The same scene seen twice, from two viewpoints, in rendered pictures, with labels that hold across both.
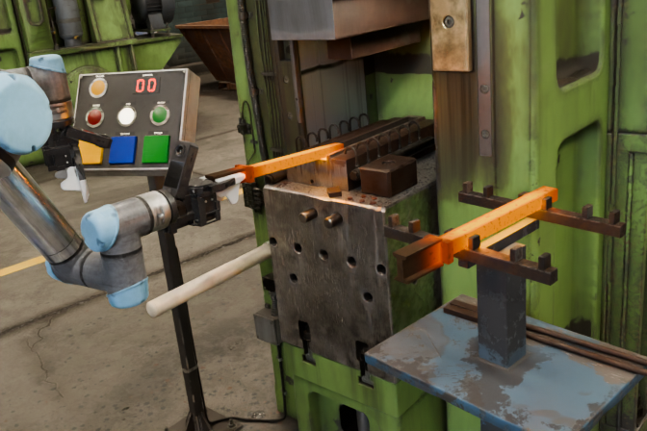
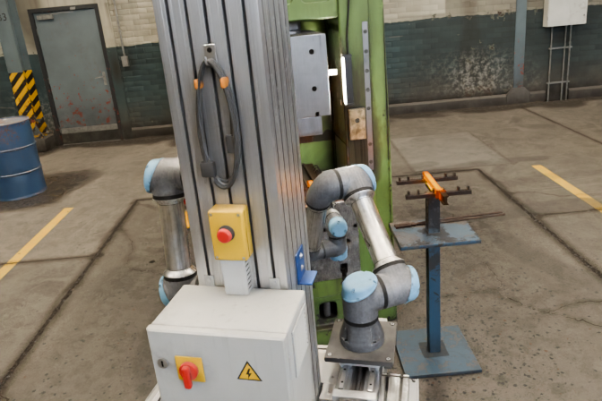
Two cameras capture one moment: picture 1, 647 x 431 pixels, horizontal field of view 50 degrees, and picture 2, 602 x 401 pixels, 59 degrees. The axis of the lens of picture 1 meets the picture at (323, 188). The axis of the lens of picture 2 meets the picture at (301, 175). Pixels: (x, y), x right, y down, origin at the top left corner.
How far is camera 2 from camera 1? 208 cm
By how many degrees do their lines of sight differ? 47
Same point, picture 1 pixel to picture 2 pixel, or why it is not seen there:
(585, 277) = not seen: hidden behind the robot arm
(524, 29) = (384, 120)
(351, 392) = (336, 291)
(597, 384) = (463, 226)
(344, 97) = not seen: hidden behind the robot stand
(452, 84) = (356, 144)
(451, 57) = (358, 133)
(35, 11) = not seen: outside the picture
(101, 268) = (335, 245)
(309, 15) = (308, 125)
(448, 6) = (356, 115)
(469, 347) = (422, 233)
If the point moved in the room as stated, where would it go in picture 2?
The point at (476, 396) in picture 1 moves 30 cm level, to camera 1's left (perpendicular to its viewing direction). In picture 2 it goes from (447, 241) to (418, 266)
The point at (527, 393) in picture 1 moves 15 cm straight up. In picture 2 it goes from (455, 234) to (455, 207)
